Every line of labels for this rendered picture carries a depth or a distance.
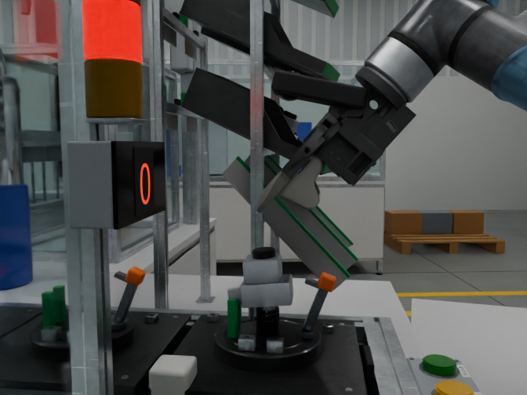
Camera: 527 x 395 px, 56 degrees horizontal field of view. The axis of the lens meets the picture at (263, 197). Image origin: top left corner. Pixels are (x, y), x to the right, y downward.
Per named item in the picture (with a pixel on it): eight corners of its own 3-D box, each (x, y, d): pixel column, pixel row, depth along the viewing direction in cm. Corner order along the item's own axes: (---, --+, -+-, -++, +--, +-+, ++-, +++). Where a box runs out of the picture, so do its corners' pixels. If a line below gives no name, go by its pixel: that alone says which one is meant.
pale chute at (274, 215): (341, 273, 96) (358, 259, 95) (331, 293, 84) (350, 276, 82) (245, 170, 100) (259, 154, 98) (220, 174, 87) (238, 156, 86)
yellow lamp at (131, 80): (150, 120, 47) (150, 67, 46) (131, 117, 42) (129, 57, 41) (100, 120, 47) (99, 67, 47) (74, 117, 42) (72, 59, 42)
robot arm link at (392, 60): (389, 30, 55) (380, 45, 63) (361, 62, 56) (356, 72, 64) (440, 74, 55) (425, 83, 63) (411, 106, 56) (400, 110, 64)
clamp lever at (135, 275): (129, 320, 68) (147, 270, 67) (122, 325, 66) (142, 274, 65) (105, 309, 68) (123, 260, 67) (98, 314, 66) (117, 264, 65)
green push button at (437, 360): (451, 369, 63) (452, 354, 63) (459, 384, 59) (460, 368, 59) (419, 367, 63) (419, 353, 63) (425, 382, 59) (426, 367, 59)
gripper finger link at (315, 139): (292, 176, 55) (341, 121, 57) (282, 167, 55) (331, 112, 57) (285, 184, 60) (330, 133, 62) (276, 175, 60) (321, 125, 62)
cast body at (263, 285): (293, 295, 66) (288, 244, 65) (292, 306, 62) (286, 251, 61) (232, 298, 67) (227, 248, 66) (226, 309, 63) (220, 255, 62)
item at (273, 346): (284, 349, 60) (284, 336, 60) (283, 353, 59) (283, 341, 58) (267, 348, 60) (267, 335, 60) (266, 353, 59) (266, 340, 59)
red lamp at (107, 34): (150, 66, 46) (148, 11, 46) (129, 56, 41) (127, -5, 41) (99, 67, 47) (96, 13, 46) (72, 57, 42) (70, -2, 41)
